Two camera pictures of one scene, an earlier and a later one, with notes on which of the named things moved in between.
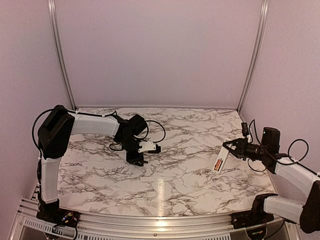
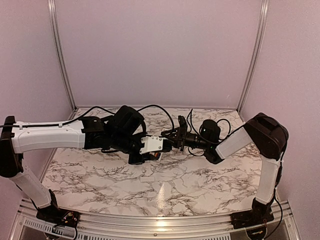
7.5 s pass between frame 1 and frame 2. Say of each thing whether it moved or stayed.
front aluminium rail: stayed
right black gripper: moved
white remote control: moved
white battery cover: stayed
